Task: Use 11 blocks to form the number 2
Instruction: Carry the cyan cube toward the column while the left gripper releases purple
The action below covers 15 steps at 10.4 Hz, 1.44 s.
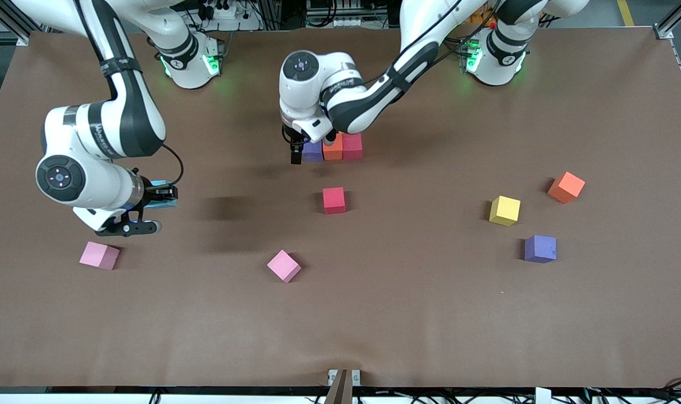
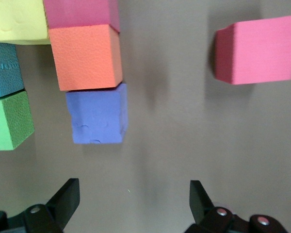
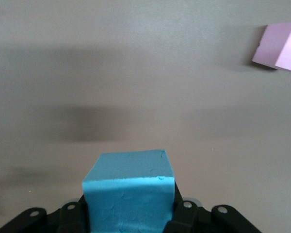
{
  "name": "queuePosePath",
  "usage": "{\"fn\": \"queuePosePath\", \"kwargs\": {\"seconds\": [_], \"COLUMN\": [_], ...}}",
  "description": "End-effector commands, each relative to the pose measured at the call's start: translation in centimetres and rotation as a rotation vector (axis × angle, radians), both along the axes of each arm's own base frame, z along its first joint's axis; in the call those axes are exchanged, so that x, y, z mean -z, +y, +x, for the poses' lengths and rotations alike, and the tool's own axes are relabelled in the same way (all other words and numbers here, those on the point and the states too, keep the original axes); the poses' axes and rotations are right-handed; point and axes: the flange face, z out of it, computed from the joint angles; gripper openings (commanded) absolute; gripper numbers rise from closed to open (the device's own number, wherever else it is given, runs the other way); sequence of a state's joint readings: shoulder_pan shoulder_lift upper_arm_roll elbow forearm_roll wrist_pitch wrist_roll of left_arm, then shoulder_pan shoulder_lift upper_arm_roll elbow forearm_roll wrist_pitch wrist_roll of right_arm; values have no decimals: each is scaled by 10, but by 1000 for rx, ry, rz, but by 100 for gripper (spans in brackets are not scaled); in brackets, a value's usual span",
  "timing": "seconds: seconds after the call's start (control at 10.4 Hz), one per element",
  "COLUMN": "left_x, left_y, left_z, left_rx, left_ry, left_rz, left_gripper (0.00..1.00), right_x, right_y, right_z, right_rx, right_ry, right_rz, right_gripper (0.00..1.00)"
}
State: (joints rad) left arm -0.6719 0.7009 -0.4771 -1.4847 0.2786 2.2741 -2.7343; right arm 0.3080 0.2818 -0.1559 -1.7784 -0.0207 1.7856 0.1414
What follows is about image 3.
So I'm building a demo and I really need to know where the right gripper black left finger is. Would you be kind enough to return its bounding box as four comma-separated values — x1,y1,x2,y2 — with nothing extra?
0,193,91,233

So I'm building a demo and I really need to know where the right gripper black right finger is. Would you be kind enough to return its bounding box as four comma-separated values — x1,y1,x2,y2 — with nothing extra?
163,182,262,233

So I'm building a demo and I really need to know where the blue foam cube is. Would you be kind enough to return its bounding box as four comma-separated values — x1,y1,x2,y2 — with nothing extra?
82,149,175,233

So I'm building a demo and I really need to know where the brown table cover sheet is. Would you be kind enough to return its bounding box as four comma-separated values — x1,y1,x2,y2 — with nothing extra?
0,0,291,233

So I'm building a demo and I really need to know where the pink foam cube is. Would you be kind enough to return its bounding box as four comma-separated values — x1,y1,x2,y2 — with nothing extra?
251,21,291,75

